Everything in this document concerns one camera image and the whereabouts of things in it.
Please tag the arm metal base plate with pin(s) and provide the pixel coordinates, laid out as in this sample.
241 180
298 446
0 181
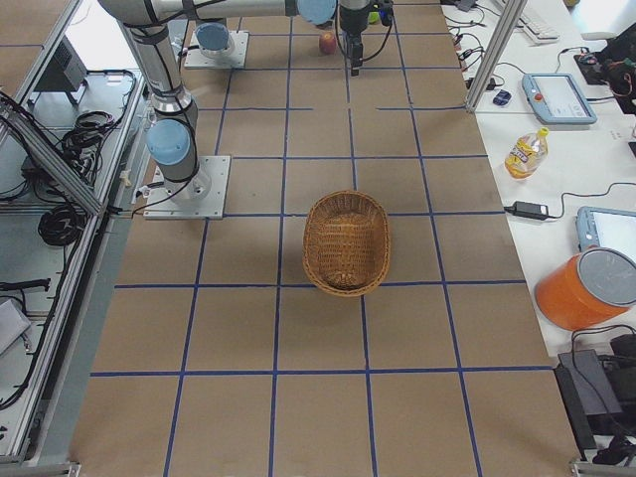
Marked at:
232 57
204 197

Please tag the black power adapter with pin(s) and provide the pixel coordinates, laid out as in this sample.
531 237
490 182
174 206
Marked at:
528 210

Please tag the red yellow apple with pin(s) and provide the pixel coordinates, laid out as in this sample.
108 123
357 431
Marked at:
327 43

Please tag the blue teach pendant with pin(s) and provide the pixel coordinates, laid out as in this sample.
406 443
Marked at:
608 228
557 99

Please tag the green apple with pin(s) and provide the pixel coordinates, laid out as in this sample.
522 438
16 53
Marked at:
372 17

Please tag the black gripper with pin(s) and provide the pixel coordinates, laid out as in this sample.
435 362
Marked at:
351 21

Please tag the oval wicker basket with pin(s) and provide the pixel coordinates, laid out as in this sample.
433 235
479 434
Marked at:
346 244

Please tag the white keyboard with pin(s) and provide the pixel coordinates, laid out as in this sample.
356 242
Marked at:
536 28

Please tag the yellow juice bottle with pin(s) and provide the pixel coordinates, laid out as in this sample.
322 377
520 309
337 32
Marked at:
528 153

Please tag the aluminium frame post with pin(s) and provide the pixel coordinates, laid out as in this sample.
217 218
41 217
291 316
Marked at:
496 46

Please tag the blue teach pendant near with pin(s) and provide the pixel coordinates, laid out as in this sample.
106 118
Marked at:
608 228

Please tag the small blue pouch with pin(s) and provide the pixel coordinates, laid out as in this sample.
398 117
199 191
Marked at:
502 98

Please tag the orange bucket with grey lid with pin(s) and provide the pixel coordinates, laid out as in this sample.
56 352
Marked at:
591 287

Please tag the blue teach pendant far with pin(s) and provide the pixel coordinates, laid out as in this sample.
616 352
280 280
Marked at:
557 99

